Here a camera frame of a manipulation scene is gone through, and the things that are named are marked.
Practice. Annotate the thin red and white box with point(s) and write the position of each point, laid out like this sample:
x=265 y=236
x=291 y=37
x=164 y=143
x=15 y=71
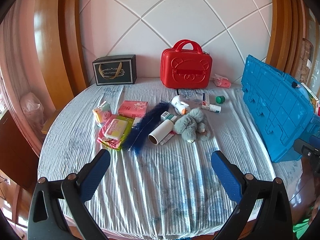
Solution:
x=168 y=138

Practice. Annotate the white medicine box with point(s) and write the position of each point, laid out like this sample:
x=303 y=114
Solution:
x=137 y=121

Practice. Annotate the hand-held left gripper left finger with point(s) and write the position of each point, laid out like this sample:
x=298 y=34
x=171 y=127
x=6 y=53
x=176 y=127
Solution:
x=96 y=172

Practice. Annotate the small white box blue-red print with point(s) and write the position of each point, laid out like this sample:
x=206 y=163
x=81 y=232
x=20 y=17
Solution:
x=205 y=100

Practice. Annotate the green wet wipes pack pink lid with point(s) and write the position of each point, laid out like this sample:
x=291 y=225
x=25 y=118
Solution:
x=115 y=130

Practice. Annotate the green bottle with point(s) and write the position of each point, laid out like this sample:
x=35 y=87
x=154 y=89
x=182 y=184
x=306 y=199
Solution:
x=220 y=99

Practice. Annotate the green cloth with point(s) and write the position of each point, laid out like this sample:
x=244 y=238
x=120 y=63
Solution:
x=301 y=230

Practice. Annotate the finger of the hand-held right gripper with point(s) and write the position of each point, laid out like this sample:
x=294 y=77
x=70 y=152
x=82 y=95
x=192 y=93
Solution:
x=313 y=165
x=303 y=147

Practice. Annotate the white duck plush toy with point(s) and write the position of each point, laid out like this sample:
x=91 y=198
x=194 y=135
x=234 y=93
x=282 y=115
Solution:
x=181 y=106

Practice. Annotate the large pink floral tissue pack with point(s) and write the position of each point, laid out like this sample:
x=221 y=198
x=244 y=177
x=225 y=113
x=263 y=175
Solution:
x=132 y=108

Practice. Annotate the dark wooden nightstand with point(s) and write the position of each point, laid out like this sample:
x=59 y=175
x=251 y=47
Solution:
x=17 y=145

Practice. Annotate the white and green box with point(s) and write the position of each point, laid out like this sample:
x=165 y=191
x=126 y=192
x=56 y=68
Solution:
x=168 y=117

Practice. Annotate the green printed carton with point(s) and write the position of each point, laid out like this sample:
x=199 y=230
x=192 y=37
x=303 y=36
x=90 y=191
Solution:
x=311 y=97

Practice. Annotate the blue plastic crate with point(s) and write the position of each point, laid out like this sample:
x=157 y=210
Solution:
x=272 y=110

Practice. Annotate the red bear-embossed suitcase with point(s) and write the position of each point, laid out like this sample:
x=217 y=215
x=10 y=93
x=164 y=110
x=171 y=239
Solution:
x=186 y=65

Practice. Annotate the clear plastic bag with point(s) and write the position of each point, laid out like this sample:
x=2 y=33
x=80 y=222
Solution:
x=32 y=106

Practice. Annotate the dark gift box gold ribbon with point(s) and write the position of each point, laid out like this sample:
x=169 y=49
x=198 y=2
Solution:
x=113 y=72

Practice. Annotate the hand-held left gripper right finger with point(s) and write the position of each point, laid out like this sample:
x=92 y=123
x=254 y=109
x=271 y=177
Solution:
x=225 y=175

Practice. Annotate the padded headboard with wooden frame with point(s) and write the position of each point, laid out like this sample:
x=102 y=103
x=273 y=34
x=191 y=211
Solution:
x=175 y=10

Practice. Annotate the blue feather brush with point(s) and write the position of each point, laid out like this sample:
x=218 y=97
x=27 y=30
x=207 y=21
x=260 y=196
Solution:
x=147 y=122

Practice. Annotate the small pink tissue pack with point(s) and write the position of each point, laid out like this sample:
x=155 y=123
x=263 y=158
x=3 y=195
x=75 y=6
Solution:
x=222 y=82

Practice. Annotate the pastel sanitary pad pack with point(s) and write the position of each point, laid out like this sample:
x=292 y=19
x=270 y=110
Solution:
x=102 y=113

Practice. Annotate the grey plush rabbit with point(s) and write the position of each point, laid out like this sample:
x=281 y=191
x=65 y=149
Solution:
x=190 y=125

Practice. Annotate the striped blue-white blanket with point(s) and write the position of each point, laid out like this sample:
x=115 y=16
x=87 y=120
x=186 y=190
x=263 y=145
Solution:
x=162 y=185

